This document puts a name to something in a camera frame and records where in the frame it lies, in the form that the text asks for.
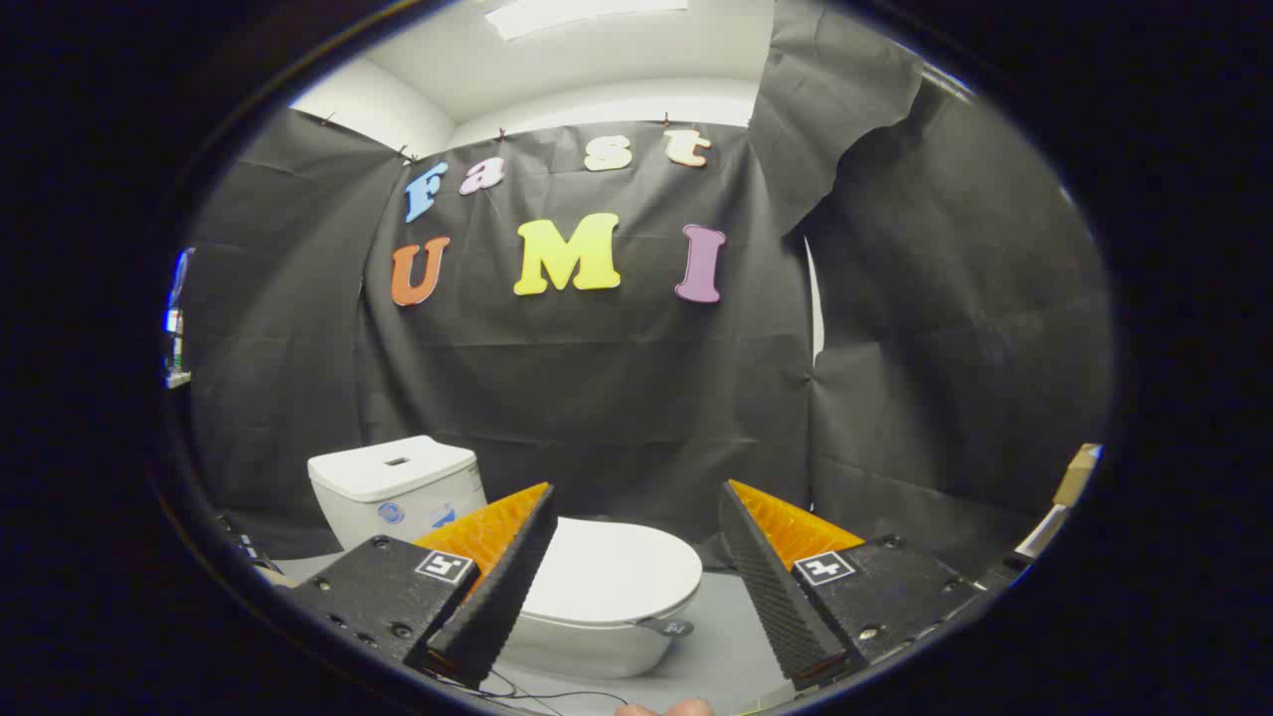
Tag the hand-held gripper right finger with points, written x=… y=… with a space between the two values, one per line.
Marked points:
x=781 y=597

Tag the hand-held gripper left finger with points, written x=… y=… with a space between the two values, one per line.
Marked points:
x=497 y=597

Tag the white toilet tank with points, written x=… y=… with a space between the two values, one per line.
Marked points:
x=388 y=469

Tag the black backdrop cloth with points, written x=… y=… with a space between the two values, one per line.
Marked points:
x=597 y=398

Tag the white flat board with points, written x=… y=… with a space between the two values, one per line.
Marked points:
x=1042 y=532

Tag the brown cardboard box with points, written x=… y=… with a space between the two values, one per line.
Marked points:
x=1079 y=475

